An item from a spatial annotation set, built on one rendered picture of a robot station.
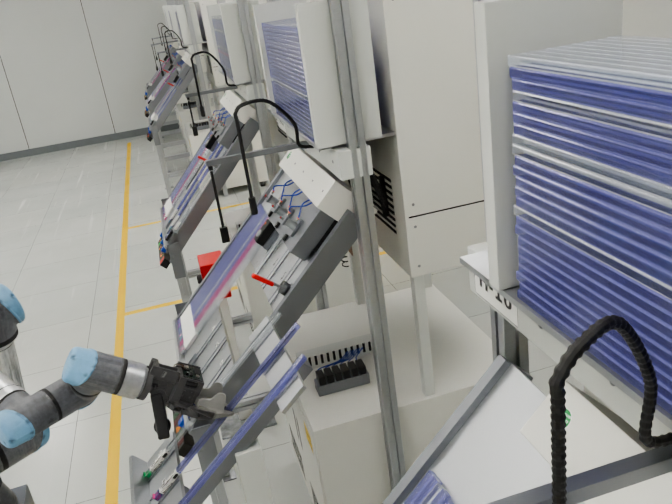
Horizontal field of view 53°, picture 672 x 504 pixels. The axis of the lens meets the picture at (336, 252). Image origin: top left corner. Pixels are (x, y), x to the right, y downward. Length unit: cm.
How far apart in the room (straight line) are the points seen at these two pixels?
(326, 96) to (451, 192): 42
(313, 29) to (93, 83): 894
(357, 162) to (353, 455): 85
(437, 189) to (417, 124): 18
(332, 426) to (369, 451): 15
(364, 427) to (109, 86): 886
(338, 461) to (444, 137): 94
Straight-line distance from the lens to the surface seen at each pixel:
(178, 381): 146
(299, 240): 169
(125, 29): 1034
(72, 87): 1043
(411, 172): 169
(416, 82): 166
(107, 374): 143
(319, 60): 156
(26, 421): 147
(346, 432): 194
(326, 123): 158
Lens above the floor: 175
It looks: 22 degrees down
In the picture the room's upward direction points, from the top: 8 degrees counter-clockwise
